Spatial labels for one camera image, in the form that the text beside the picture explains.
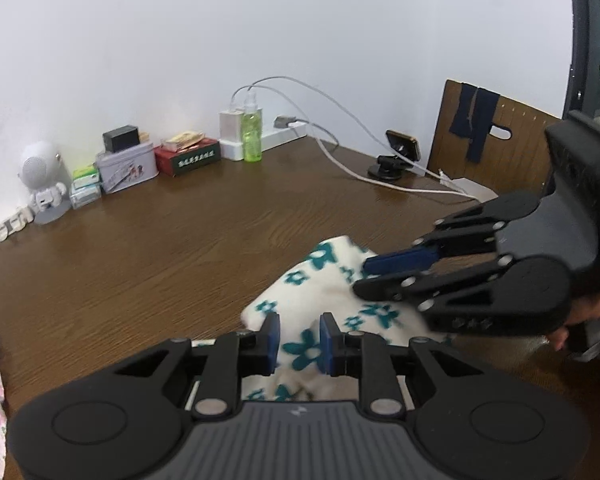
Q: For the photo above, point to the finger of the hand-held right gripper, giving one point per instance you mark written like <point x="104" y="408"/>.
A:
<point x="400" y="262"/>
<point x="430" y="287"/>

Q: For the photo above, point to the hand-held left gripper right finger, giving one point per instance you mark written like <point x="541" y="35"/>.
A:
<point x="326" y="344"/>

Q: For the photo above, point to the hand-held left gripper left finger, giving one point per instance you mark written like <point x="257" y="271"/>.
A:
<point x="272" y="341"/>

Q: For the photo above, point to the cream green-flowered garment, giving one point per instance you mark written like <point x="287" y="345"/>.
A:
<point x="305" y="285"/>

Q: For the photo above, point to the person's right hand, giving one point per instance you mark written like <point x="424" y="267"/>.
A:
<point x="592" y="307"/>

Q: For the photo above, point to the wooden chair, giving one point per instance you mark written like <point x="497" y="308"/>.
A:
<point x="520" y="160"/>

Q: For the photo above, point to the black phone holder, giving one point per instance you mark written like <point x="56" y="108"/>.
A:
<point x="387" y="170"/>

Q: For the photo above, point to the white flat object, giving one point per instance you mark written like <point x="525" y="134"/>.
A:
<point x="475" y="189"/>

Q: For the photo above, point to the phone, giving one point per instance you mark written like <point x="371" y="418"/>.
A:
<point x="405" y="142"/>

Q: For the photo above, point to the navy cloth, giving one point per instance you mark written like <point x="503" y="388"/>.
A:
<point x="482" y="120"/>

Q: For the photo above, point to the white power strip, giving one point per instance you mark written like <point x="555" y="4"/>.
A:
<point x="280" y="137"/>

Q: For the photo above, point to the green spray bottle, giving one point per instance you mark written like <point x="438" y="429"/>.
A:
<point x="251" y="140"/>

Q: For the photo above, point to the red black box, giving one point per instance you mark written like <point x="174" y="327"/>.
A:
<point x="190" y="160"/>

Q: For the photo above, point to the white charger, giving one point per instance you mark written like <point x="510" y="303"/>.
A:
<point x="229" y="127"/>

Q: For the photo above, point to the snack packets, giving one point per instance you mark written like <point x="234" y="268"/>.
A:
<point x="182" y="141"/>

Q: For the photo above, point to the grey tin box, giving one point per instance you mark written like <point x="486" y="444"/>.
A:
<point x="127" y="170"/>

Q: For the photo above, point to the clear small box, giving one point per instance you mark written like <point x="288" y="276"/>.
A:
<point x="86" y="196"/>

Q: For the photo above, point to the green white small box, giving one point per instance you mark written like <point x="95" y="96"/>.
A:
<point x="86" y="174"/>

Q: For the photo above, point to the black charger block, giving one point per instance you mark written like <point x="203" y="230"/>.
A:
<point x="120" y="139"/>

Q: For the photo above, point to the white robot speaker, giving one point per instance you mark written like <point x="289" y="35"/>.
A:
<point x="37" y="165"/>

